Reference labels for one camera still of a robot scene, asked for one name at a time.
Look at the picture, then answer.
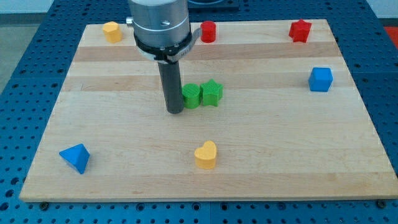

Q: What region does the blue triangle block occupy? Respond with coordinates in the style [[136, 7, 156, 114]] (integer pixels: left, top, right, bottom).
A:
[[59, 144, 90, 174]]

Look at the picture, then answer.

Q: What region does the green cylinder block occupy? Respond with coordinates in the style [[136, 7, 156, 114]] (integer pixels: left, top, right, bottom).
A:
[[182, 83, 201, 109]]

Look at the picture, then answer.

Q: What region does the green star block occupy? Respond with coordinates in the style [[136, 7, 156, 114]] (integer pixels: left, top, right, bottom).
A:
[[200, 79, 223, 106]]

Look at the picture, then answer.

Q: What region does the yellow heart block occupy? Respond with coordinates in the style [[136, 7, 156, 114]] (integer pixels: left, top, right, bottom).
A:
[[194, 141, 217, 169]]

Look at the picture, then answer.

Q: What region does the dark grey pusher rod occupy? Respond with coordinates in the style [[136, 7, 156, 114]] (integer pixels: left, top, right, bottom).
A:
[[158, 62, 184, 114]]

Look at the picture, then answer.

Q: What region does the red cylinder block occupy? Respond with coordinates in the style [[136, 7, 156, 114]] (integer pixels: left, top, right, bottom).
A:
[[200, 21, 216, 43]]

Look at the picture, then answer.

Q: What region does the wooden board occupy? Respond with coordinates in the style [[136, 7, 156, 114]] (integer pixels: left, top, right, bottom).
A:
[[20, 19, 397, 202]]

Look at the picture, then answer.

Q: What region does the yellow hexagon block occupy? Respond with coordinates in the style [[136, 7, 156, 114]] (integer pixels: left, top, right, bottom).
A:
[[102, 21, 123, 44]]

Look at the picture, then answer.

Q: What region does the blue cube block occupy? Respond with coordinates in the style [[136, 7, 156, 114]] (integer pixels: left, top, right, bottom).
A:
[[308, 67, 333, 92]]

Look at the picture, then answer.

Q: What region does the red star block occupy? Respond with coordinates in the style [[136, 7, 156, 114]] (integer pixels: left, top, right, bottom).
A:
[[289, 19, 312, 43]]

